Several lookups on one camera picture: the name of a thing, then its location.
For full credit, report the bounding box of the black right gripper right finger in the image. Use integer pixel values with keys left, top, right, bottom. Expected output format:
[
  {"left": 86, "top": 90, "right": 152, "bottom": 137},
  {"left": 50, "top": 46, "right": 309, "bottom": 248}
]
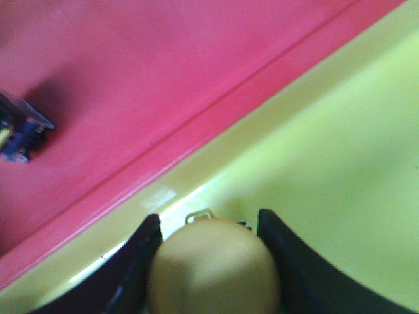
[{"left": 257, "top": 209, "right": 413, "bottom": 313}]

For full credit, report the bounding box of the red mushroom push button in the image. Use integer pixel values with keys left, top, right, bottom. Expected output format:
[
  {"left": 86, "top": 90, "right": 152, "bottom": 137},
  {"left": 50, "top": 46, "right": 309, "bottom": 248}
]
[{"left": 1, "top": 90, "right": 56, "bottom": 163}]

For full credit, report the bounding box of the yellow plastic tray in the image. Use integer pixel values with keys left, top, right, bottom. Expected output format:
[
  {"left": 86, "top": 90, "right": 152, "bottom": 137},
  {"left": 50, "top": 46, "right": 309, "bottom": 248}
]
[{"left": 1, "top": 1, "right": 418, "bottom": 313}]

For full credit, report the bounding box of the red plastic tray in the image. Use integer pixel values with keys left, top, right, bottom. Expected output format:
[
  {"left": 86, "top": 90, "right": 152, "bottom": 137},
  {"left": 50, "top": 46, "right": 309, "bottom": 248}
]
[{"left": 1, "top": 1, "right": 399, "bottom": 287}]

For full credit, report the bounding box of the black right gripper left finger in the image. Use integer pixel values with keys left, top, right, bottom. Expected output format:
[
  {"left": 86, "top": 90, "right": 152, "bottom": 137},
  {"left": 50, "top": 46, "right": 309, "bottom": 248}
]
[{"left": 33, "top": 214, "right": 162, "bottom": 313}]

